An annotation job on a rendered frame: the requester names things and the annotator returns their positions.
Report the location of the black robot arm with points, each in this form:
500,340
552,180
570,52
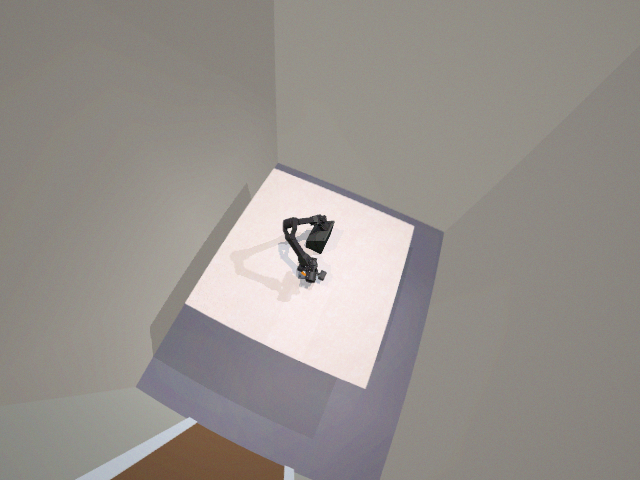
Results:
304,259

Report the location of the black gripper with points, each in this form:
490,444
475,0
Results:
320,275

